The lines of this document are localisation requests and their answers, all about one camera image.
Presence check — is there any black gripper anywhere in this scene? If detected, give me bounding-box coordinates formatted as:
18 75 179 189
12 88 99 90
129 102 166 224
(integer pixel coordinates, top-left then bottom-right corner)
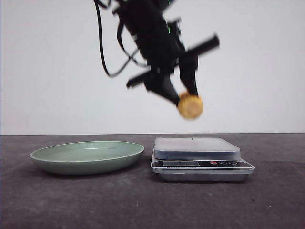
121 14 220 105

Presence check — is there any yellow corn cob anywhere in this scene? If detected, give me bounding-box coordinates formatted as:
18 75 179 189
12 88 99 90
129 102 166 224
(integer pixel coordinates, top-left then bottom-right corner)
177 92 203 120

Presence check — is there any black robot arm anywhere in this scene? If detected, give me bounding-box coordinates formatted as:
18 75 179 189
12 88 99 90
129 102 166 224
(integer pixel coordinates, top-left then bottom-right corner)
113 0 220 105

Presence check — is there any silver kitchen scale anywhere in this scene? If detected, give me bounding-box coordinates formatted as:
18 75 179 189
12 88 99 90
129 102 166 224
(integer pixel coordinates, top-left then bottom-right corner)
151 137 255 182

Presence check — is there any pale green plate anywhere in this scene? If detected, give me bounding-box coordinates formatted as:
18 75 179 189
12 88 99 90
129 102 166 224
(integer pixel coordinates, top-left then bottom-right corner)
30 141 144 175

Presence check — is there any grey table mat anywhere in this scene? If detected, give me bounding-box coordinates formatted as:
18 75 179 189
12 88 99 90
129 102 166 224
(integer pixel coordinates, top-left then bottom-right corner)
0 134 305 229

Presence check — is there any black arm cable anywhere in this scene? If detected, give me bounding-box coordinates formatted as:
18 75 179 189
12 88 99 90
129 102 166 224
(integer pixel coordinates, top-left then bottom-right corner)
92 0 151 78

